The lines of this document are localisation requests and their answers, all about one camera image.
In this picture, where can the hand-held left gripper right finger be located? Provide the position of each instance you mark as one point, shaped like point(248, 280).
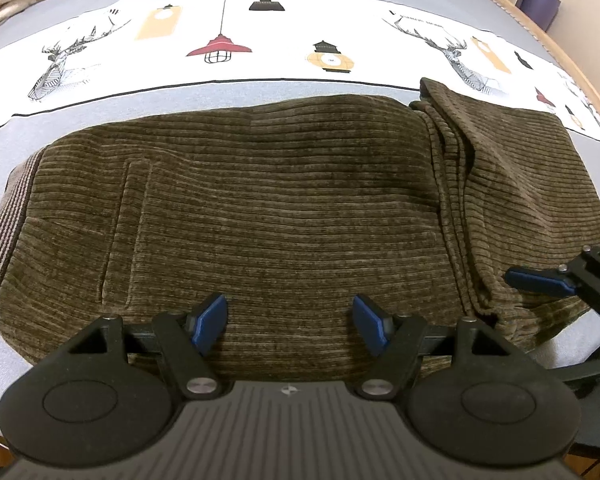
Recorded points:
point(370, 324)

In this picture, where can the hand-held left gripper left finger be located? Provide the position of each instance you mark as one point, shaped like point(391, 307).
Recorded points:
point(210, 321)

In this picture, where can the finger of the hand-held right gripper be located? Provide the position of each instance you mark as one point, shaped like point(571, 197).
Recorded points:
point(582, 367)
point(540, 281)

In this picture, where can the purple box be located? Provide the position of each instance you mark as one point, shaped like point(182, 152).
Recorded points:
point(540, 2)

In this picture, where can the grey printed bed sheet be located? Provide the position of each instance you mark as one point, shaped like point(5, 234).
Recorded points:
point(290, 40)

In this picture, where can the wooden bed frame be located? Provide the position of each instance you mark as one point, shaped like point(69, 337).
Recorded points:
point(587, 67)

